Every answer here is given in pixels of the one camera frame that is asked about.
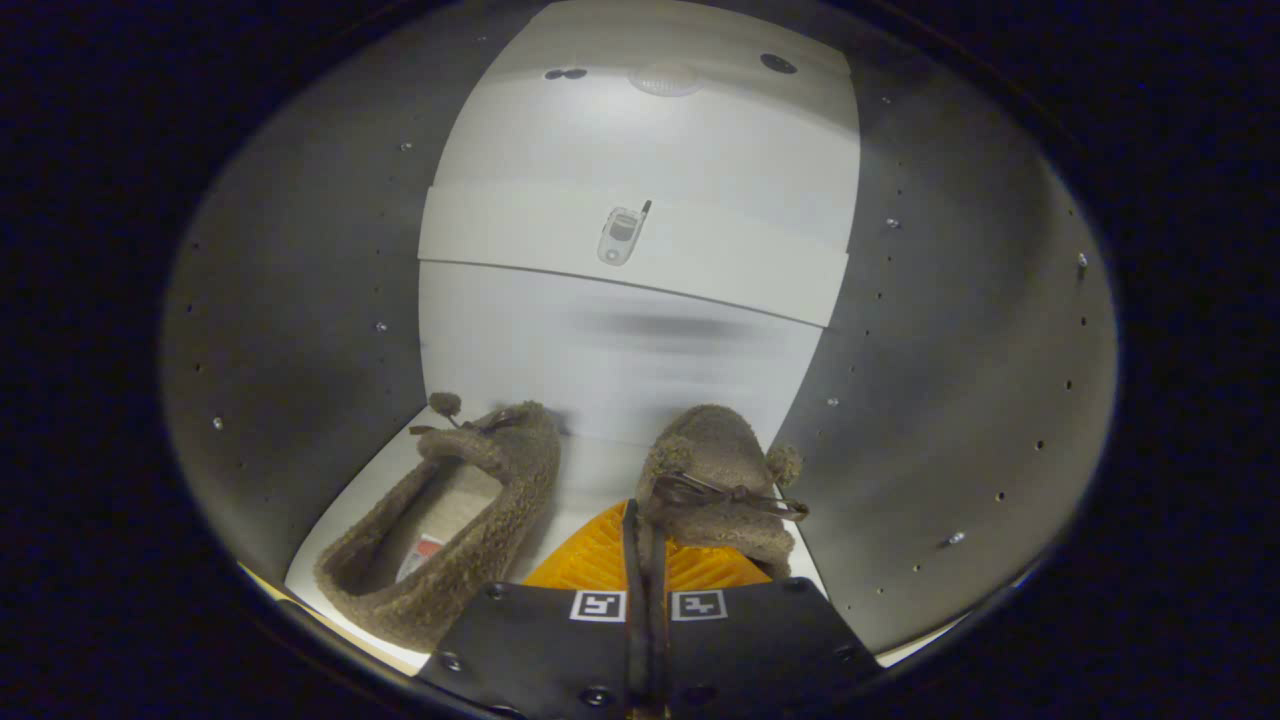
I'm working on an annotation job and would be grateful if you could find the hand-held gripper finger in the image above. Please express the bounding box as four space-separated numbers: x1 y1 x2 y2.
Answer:
650 540 883 719
415 498 643 720

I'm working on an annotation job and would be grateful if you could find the grey shoe cabinet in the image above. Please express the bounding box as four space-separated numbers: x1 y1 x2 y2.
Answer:
160 0 1121 676

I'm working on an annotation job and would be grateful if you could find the brown fuzzy shoe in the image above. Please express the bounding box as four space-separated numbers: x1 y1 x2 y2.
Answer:
313 392 563 653
635 403 809 581

